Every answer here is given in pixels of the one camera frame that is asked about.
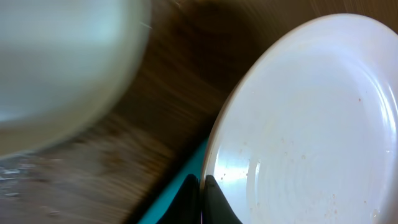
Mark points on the white plate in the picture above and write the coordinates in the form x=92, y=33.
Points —
x=309, y=135
x=64, y=65

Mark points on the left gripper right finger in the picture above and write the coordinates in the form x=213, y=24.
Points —
x=215, y=207

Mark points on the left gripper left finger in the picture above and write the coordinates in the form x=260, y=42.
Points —
x=185, y=207

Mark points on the teal plastic tray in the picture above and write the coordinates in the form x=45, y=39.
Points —
x=162, y=203

